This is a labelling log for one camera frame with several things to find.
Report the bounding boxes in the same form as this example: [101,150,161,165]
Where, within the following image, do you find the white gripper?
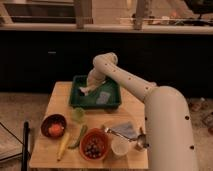
[79,68,106,96]

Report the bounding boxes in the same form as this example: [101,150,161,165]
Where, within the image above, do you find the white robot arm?
[84,53,199,171]

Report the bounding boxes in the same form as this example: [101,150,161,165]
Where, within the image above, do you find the grey sponge in tray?
[96,92,110,104]

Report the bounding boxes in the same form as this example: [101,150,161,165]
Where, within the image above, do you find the green plastic tray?
[69,75,121,109]

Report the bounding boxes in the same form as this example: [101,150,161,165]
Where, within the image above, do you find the small green cup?
[72,107,85,123]

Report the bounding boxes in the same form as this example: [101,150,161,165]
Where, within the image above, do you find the dark red bowl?
[41,114,67,139]

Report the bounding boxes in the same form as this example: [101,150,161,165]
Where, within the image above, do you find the yellow banana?
[57,132,70,161]

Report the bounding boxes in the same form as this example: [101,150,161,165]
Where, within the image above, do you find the orange fruit in bowl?
[48,124,63,137]

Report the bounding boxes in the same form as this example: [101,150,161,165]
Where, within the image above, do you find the wooden table board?
[29,82,148,170]

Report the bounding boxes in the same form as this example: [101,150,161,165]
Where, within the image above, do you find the orange bowl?
[79,128,110,161]

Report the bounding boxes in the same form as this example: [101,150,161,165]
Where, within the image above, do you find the dark grapes in bowl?
[84,138,104,159]

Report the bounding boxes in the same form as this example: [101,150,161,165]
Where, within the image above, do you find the dark cabinet front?
[0,31,213,98]

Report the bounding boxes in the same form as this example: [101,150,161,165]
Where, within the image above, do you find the white cup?
[111,137,129,158]

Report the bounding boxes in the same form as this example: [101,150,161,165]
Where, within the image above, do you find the black stand pole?
[21,122,30,171]

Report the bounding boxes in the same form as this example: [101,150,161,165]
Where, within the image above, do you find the metal spoon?
[104,128,149,149]

